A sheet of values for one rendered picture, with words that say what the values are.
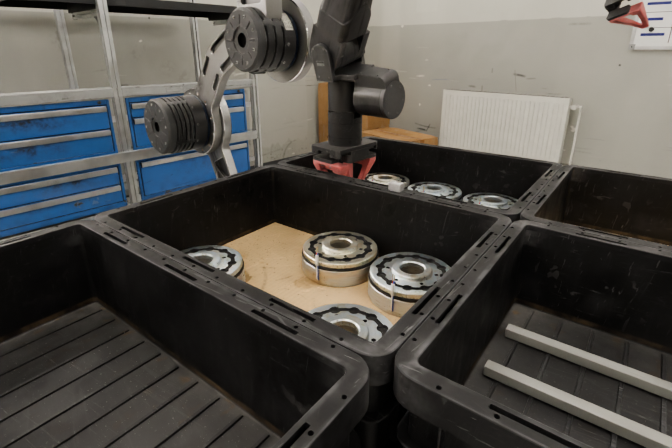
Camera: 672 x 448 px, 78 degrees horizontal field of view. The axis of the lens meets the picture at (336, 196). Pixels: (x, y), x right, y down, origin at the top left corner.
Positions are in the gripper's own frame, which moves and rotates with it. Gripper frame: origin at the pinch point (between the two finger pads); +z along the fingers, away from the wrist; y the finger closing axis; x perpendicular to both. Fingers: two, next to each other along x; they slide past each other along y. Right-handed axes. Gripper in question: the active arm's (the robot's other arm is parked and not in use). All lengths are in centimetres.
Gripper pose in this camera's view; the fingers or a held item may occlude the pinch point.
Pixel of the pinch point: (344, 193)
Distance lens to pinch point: 73.7
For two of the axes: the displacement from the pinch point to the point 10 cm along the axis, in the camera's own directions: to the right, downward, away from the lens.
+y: 6.9, -2.5, 6.8
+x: -7.2, -2.4, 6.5
